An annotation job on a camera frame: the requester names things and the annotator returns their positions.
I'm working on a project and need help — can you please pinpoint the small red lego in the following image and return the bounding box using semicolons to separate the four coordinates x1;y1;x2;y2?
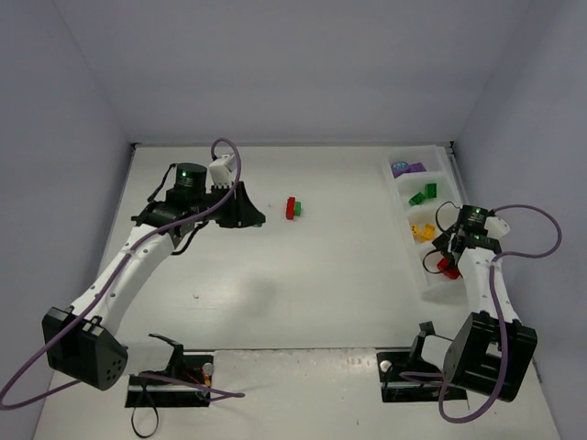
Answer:
437;258;449;272

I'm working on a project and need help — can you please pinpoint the red studded lego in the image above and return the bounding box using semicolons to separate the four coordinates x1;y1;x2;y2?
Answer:
285;197;296;220

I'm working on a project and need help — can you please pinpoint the purple oval lego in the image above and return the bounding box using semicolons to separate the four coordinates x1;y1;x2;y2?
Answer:
391;161;410;178

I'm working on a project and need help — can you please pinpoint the purple square lego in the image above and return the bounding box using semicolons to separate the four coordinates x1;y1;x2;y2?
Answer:
407;162;426;173

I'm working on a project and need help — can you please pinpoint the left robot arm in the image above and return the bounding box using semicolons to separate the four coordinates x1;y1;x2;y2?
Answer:
42;154;266;391

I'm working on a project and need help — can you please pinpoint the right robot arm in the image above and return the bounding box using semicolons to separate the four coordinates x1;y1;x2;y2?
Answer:
433;204;537;402

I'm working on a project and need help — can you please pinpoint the clear container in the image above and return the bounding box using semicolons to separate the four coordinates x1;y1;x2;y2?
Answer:
382;145;467;296

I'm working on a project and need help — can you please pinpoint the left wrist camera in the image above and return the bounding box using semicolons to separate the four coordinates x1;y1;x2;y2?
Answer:
208;154;237;187

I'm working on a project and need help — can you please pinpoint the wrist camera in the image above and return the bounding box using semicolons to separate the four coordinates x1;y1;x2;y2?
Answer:
484;215;511;240
208;154;237;187

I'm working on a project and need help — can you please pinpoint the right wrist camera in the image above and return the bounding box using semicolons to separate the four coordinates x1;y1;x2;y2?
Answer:
484;215;511;240

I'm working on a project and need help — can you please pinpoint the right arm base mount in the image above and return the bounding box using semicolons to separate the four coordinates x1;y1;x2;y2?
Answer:
376;321;467;403

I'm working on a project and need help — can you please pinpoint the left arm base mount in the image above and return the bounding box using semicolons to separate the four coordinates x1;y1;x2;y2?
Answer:
125;334;215;409

